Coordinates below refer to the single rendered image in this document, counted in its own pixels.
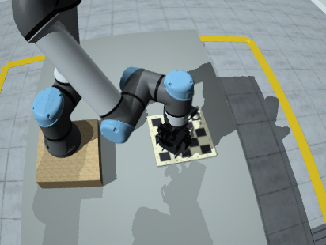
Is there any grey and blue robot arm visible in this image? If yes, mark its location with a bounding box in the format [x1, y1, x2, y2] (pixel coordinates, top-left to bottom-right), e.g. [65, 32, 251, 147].
[12, 0, 198, 158]

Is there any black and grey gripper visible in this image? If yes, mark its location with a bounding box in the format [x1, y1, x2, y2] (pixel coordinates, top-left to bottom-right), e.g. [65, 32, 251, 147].
[156, 119, 191, 159]

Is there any black and white chessboard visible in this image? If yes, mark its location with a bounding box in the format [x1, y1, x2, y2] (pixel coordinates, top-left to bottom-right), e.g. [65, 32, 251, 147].
[147, 109, 217, 167]

